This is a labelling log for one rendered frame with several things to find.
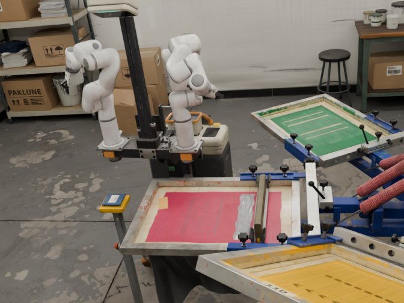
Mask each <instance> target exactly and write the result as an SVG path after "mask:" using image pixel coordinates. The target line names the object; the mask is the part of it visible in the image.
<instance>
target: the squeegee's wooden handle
mask: <svg viewBox="0 0 404 303"><path fill-rule="evenodd" d="M265 196H266V175H265V174H261V175H260V178H259V188H258V194H257V204H256V214H255V220H254V232H255V237H259V238H262V230H263V216H264V209H265Z"/></svg>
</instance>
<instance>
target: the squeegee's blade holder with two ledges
mask: <svg viewBox="0 0 404 303"><path fill-rule="evenodd" d="M257 194H258V189H257ZM268 195H269V188H266V196H265V209H264V216H263V229H264V228H265V227H266V217H267V209H268ZM256 204H257V198H256ZM255 214H256V208H255V213H254V220H255ZM253 229H254V223H253Z"/></svg>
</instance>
